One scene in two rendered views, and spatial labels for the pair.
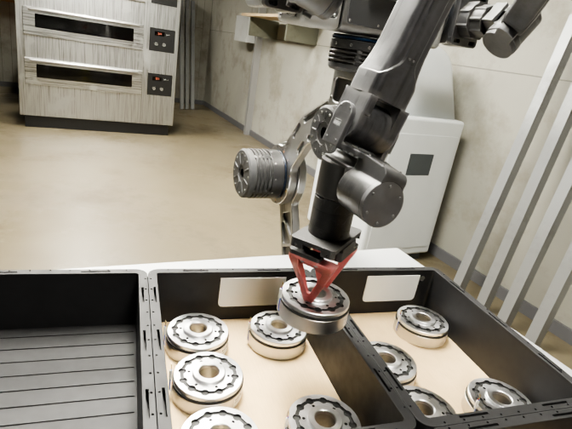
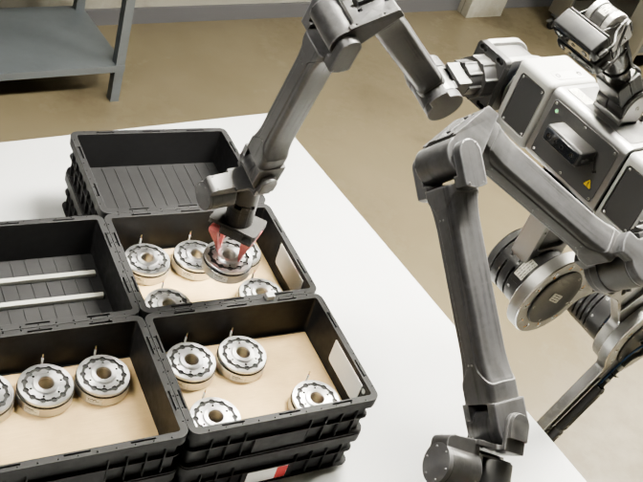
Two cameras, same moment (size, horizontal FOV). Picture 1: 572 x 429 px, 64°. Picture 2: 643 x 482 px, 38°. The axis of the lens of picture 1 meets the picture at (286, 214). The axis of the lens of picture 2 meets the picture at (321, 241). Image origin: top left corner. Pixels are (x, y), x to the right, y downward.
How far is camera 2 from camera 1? 1.82 m
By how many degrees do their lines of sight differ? 65
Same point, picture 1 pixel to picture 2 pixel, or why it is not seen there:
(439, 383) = (240, 401)
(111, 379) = not seen: hidden behind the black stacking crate
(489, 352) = (274, 430)
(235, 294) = (282, 263)
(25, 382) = (181, 194)
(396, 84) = (254, 147)
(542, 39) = not seen: outside the picture
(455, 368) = not seen: hidden behind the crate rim
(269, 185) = (583, 316)
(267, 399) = (193, 293)
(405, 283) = (352, 379)
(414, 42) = (263, 129)
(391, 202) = (205, 197)
